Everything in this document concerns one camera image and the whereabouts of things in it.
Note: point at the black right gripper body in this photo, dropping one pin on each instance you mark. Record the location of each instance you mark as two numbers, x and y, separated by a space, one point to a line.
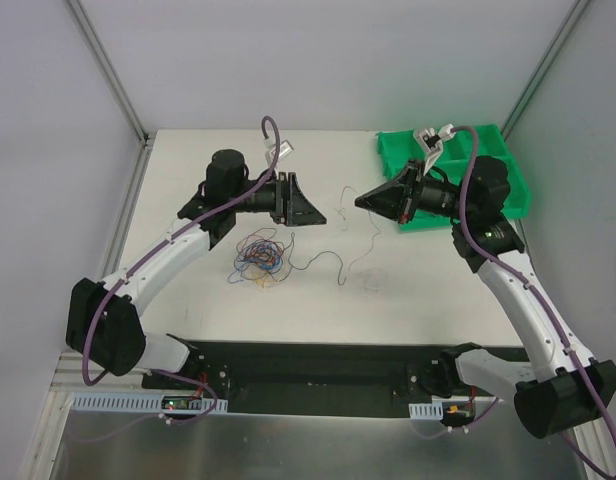
411 191

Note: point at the aluminium frame post right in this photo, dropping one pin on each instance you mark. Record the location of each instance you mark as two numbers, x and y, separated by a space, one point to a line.
566 29

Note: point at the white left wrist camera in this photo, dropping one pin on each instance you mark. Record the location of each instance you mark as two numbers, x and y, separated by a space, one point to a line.
271 150

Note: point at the left white cable duct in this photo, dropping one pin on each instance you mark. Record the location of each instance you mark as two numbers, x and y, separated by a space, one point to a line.
147 403

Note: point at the aluminium frame post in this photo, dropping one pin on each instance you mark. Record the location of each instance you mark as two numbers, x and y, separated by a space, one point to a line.
106 68
566 29

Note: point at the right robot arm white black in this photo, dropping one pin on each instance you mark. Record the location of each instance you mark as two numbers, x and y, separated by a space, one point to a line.
562 385

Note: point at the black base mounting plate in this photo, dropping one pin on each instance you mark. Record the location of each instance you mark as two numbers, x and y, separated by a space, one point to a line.
365 381

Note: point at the right white cable duct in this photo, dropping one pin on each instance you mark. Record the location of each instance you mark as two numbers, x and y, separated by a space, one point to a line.
432 411

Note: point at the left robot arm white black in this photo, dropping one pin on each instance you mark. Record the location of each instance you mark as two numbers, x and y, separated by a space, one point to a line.
104 319

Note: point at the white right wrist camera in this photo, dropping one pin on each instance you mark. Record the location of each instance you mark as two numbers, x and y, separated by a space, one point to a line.
431 142

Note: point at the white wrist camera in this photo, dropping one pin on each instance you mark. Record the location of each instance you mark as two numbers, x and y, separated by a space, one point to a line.
431 142
271 150

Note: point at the aluminium frame post left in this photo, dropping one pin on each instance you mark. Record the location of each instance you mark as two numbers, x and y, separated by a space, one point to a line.
106 68

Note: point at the white cable duct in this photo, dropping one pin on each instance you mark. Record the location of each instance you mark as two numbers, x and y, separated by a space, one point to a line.
432 411
147 403

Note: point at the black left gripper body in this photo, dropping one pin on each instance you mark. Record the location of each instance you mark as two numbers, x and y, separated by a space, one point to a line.
284 198

